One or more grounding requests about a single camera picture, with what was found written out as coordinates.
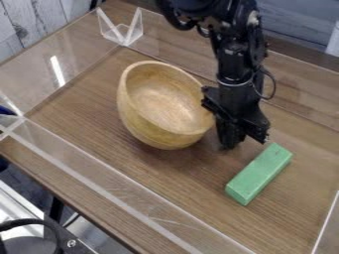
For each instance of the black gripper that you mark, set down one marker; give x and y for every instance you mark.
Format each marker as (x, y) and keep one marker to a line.
(233, 104)

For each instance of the green rectangular block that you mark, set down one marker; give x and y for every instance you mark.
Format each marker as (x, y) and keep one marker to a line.
(255, 176)

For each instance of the brown wooden bowl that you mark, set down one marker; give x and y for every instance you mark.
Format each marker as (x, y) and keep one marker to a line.
(159, 105)

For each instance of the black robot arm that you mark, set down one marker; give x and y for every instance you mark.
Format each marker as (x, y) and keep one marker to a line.
(229, 23)

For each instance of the black table leg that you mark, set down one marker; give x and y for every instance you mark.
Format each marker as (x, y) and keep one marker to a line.
(56, 210)

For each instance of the clear acrylic tray wall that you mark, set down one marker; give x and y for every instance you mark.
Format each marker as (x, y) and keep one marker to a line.
(155, 226)

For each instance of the clear acrylic corner bracket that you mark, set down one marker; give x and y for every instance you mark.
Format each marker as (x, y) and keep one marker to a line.
(121, 34)

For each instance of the black metal bracket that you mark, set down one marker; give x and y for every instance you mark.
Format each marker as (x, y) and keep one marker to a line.
(70, 243)

